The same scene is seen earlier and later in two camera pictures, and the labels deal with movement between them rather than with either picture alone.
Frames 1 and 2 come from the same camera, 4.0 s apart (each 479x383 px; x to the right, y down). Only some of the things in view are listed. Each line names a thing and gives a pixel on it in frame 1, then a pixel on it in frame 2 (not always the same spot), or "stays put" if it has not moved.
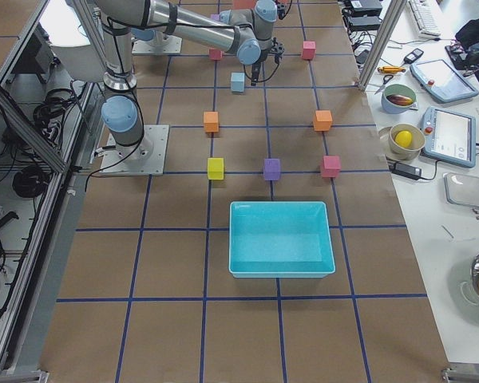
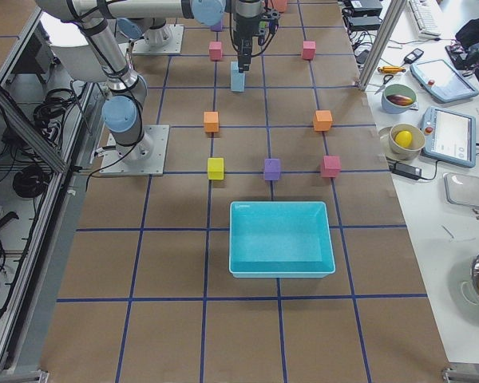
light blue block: (237, 81) stays put
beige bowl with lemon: (405, 141) stays put
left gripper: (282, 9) → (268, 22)
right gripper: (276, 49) → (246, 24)
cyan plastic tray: (280, 239) stays put
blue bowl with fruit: (397, 98) stays put
